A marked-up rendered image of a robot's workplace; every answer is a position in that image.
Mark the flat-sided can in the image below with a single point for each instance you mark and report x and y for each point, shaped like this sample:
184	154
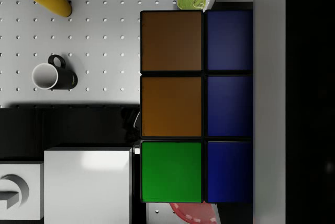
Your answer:
188	1

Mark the black mug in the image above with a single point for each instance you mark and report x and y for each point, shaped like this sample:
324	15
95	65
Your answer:
65	77

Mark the red plate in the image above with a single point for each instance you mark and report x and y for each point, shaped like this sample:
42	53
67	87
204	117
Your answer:
193	213

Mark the puzzle cube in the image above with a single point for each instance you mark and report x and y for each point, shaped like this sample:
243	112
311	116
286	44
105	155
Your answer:
171	106

